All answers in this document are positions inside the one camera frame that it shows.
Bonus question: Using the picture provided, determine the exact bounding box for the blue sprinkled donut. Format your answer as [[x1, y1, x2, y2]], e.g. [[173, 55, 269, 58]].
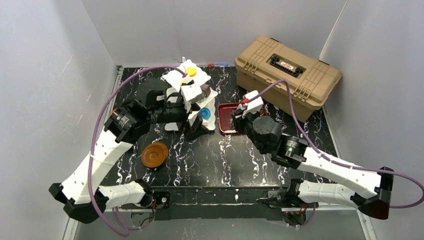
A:
[[198, 107, 211, 120]]

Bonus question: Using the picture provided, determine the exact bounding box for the white three-tier cake stand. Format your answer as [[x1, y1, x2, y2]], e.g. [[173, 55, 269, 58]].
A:
[[162, 57, 218, 131]]

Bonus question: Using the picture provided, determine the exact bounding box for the chocolate swirl roll cake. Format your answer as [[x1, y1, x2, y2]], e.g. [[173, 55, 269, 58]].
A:
[[202, 85, 211, 98]]

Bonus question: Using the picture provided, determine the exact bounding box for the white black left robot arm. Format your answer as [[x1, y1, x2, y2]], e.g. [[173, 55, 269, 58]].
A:
[[49, 82, 218, 224]]

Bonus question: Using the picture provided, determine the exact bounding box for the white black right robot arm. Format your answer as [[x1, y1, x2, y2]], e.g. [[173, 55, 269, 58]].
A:
[[230, 109, 393, 220]]

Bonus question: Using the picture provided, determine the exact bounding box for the red dessert tray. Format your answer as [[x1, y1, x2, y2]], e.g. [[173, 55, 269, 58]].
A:
[[218, 102, 267, 135]]

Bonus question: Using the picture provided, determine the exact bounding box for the brown round wooden lid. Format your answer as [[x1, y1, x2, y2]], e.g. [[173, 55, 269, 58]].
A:
[[141, 142, 169, 169]]

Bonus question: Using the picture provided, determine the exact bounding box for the tan plastic toolbox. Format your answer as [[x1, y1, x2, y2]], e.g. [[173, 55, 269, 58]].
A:
[[235, 35, 342, 123]]

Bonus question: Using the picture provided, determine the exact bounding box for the red blue screwdriver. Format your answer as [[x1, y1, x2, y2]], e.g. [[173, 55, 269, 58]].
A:
[[207, 62, 229, 68]]

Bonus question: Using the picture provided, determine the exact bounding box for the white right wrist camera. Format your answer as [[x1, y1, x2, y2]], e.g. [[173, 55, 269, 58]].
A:
[[239, 90, 264, 119]]

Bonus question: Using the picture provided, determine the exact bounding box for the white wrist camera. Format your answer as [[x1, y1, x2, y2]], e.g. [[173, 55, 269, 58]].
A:
[[239, 90, 264, 119], [180, 80, 204, 104]]

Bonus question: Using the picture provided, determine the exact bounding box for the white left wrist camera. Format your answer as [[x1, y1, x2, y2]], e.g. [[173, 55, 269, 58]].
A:
[[180, 80, 204, 104]]

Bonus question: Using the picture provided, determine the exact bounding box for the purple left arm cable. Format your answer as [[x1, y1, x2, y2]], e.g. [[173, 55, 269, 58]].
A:
[[87, 66, 188, 238]]

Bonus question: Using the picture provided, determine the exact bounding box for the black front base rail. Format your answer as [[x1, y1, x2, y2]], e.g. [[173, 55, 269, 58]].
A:
[[149, 186, 294, 221]]

